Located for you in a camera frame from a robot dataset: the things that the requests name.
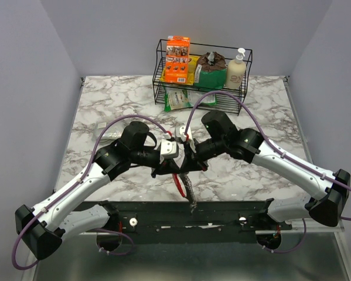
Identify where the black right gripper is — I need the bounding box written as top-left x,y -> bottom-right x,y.
179,137 -> 227,173

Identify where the steel key organizer red handle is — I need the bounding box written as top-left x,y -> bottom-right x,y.
172,173 -> 197,214

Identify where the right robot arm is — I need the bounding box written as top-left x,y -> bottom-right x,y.
175,110 -> 350,229

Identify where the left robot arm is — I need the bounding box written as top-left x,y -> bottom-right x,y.
15,121 -> 179,261

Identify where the silver glitter pouch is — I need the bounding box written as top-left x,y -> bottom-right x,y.
92,121 -> 124,143

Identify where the green white snack bag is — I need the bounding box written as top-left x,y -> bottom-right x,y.
164,88 -> 205,112

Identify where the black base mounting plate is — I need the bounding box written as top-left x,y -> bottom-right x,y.
84,200 -> 293,245

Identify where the green brown bag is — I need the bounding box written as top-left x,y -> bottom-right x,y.
193,52 -> 227,90

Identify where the cream lotion pump bottle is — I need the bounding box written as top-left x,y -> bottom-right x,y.
225,48 -> 246,89

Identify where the yellow snack bag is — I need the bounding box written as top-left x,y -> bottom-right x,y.
160,55 -> 200,85

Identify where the orange product box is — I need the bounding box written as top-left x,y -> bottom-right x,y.
164,36 -> 190,84

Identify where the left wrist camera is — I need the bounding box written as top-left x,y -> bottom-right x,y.
160,139 -> 179,159

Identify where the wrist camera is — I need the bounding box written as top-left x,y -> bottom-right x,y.
160,139 -> 179,159
175,125 -> 193,143

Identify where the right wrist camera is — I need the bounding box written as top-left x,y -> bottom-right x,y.
175,125 -> 193,143

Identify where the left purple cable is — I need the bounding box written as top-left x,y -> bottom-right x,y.
11,114 -> 173,270

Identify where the purple cable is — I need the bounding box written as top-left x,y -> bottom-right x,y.
183,90 -> 351,222
11,114 -> 173,270

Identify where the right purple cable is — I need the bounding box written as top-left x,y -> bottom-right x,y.
183,90 -> 351,222

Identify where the black wire shelf rack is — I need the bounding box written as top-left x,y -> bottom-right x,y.
152,39 -> 254,117

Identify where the aluminium rail frame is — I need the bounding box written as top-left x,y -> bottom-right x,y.
19,76 -> 351,281

